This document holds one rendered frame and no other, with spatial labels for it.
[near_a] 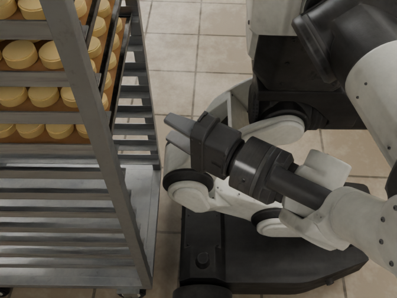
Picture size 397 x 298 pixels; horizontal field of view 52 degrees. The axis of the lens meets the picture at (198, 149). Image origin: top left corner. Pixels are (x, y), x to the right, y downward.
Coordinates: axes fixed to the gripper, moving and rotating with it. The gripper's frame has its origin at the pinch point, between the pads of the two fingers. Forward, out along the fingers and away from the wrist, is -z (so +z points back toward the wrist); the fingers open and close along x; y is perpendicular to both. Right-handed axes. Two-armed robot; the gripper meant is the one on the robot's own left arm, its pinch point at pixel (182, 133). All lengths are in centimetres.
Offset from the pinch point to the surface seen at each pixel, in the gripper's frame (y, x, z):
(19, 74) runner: 10.1, 11.2, -21.6
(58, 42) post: 8.4, 19.7, -12.6
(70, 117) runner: 7.7, 1.4, -17.4
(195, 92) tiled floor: -86, -95, -50
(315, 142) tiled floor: -87, -95, 13
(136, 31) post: -31.2, -14.0, -34.1
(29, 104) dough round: 8.4, 0.2, -26.5
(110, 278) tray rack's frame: 12, -80, -24
